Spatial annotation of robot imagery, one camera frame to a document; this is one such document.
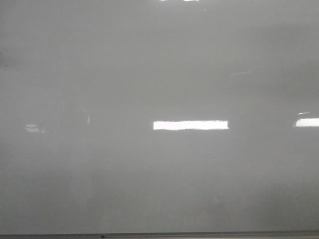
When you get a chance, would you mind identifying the white whiteboard with metal frame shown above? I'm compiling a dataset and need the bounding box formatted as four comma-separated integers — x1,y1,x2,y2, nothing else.
0,0,319,238

